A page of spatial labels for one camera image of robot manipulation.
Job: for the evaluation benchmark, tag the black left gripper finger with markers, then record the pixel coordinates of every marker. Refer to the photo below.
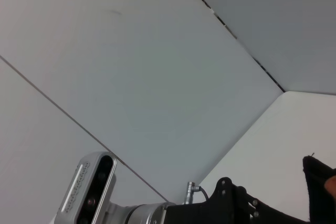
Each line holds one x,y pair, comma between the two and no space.
265,213

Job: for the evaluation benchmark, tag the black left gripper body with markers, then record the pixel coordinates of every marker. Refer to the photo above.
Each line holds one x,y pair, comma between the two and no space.
199,213

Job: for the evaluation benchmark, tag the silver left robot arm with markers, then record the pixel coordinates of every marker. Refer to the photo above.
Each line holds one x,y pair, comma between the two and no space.
139,214

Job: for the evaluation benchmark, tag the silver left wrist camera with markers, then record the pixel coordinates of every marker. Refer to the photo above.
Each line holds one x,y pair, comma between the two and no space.
89,190

